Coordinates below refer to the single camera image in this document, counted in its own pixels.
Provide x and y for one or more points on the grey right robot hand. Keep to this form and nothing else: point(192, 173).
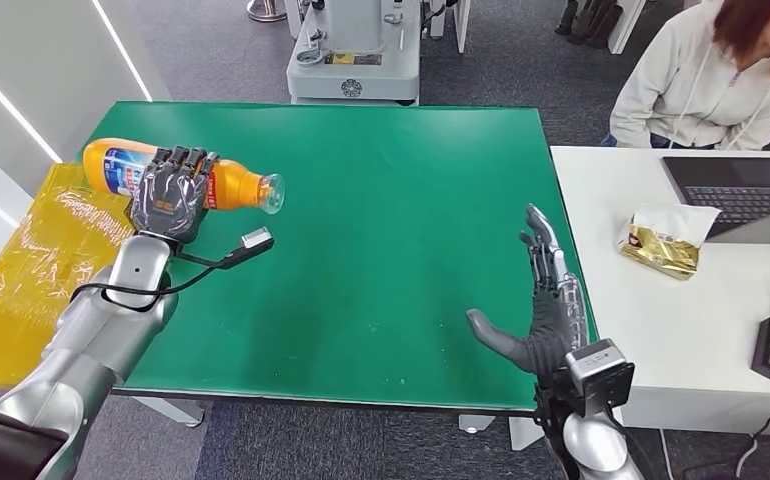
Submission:
point(550, 324)

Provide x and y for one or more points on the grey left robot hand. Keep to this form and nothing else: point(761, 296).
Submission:
point(170, 202)

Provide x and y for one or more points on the orange plastic bottle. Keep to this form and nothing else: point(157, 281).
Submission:
point(236, 184)

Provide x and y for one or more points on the white table foot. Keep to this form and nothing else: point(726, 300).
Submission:
point(173, 411)
point(474, 424)

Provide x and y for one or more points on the white desk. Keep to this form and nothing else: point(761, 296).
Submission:
point(623, 218)

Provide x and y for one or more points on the gold snack bag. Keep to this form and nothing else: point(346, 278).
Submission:
point(663, 245)

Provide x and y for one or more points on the yellow taped cardboard box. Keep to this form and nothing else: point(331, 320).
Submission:
point(27, 265)

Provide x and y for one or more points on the chrome stand base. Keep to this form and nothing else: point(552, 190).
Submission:
point(267, 10)

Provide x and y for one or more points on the grey robot stand machine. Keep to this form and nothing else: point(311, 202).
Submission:
point(352, 73)

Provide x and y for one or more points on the grey laptop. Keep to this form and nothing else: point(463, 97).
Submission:
point(736, 192)

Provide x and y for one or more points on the person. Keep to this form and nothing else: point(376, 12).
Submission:
point(696, 86)

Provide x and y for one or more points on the black foam roller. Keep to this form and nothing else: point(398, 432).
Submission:
point(605, 30)
point(566, 20)
point(584, 23)

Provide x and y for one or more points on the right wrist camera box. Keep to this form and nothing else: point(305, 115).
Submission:
point(600, 374)

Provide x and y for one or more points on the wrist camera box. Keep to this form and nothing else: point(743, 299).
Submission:
point(256, 240)
point(600, 374)

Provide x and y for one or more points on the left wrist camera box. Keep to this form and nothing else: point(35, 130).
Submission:
point(256, 240)

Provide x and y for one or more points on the white wall light strip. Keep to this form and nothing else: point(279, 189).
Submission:
point(123, 53)
point(10, 106)

